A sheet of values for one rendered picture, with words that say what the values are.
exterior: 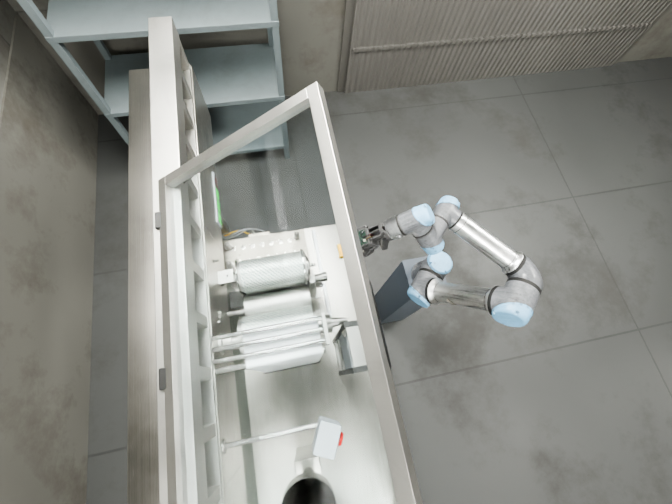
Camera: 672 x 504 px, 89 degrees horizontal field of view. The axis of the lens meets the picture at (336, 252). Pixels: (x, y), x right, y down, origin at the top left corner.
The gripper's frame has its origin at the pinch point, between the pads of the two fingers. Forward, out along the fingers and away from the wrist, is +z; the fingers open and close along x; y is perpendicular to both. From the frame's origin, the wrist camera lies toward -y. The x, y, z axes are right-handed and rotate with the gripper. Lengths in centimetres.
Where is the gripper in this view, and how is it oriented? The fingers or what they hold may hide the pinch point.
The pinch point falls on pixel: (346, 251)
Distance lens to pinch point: 131.4
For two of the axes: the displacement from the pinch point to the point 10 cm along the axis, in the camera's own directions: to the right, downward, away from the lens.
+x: 2.0, 9.2, -3.3
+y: -5.7, -1.7, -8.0
